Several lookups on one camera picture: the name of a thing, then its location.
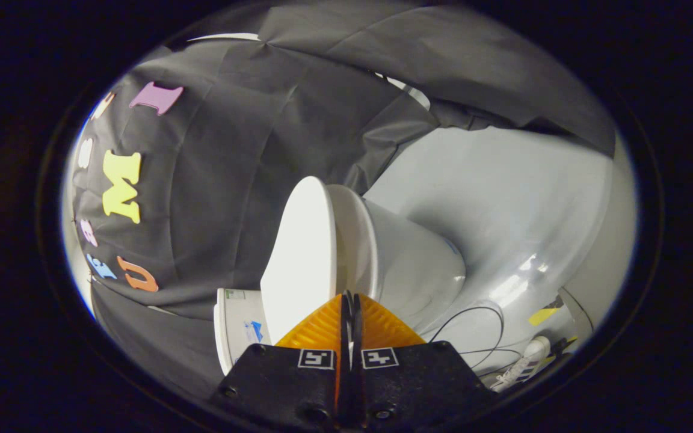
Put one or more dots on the yellow tape strip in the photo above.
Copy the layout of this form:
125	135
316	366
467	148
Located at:
544	316

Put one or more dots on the white sneaker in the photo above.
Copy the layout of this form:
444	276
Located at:
524	364

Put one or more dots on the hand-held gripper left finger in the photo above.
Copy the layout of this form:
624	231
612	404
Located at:
286	385

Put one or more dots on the black backdrop cloth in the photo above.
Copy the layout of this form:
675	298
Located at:
232	180

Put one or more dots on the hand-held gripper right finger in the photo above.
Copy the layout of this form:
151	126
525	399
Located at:
412	385

